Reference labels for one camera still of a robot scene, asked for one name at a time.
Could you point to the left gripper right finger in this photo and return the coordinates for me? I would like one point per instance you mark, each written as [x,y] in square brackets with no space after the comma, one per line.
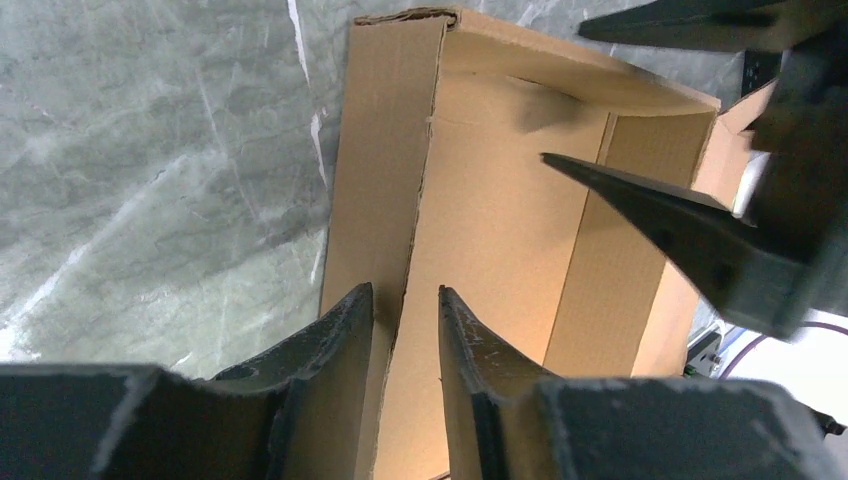
[507,417]

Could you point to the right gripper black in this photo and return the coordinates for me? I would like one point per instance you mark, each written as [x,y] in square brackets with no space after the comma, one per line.
[750,275]

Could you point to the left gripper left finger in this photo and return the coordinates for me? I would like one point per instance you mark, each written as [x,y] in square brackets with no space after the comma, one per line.
[292,412]

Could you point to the brown cardboard box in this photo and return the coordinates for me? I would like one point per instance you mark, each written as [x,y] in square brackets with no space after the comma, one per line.
[439,181]

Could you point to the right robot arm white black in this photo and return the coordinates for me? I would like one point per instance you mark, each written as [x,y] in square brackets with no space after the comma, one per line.
[809,365]

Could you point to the black foam block near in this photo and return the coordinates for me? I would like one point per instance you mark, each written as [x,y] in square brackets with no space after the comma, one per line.
[759,68]

